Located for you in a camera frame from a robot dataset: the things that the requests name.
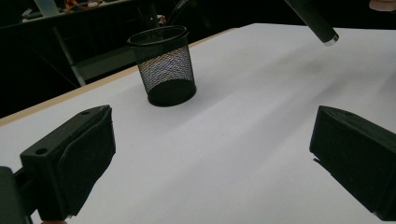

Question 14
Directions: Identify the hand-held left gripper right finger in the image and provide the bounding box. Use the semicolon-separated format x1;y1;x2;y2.
309;105;396;222

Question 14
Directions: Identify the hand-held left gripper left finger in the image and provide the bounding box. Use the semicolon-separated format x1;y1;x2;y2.
20;105;117;221

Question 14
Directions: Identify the black mesh pen holder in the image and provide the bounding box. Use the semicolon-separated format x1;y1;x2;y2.
126;25;198;108

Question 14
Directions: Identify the grey metal stand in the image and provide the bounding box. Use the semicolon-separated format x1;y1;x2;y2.
50;26;139;88

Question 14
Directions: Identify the pale upright post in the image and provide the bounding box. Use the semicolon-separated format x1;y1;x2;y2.
33;0;61;18

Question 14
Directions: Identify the orange cable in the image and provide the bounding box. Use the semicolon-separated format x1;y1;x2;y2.
64;0;94;13

